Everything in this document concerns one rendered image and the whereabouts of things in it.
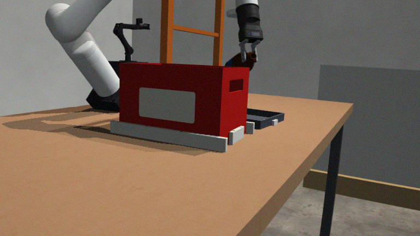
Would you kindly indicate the red crate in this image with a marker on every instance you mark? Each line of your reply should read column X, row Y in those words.
column 203, row 99

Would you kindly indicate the brown bottle with blue label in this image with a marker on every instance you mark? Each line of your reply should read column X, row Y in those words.
column 236, row 61

